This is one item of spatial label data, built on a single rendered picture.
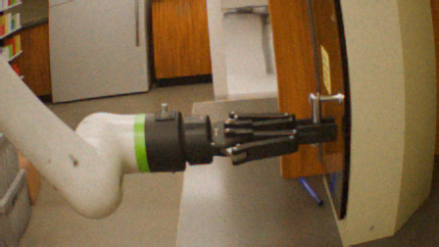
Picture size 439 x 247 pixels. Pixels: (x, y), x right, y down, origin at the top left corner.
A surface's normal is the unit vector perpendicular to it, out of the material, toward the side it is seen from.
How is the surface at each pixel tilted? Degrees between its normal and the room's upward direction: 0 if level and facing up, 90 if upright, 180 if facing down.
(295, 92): 90
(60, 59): 90
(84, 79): 90
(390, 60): 90
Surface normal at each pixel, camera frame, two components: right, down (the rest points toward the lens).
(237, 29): -0.11, 0.17
